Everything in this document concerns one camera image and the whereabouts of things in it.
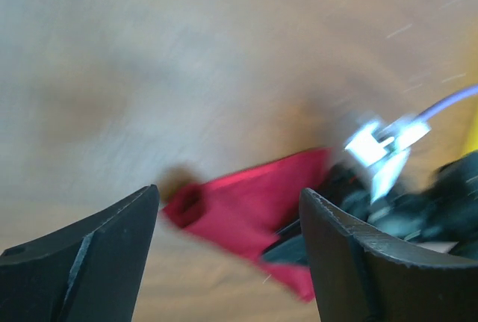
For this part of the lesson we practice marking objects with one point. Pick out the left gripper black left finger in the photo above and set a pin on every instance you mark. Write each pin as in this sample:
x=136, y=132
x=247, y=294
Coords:
x=90, y=270

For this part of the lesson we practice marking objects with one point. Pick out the red cloth napkin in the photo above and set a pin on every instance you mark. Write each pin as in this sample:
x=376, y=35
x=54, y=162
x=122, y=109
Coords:
x=241, y=212

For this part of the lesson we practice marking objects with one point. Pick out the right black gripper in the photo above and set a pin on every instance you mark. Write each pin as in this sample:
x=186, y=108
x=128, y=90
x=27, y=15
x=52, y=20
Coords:
x=444, y=212

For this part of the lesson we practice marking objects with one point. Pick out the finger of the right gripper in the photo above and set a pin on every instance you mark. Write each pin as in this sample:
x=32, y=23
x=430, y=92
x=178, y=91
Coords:
x=289, y=248

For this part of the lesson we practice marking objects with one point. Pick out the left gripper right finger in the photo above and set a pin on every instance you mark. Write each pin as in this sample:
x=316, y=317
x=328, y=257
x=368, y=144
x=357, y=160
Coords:
x=362, y=274

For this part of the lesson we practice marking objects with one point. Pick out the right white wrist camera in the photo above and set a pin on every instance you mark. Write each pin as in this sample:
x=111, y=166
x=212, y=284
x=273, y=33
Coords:
x=380, y=150

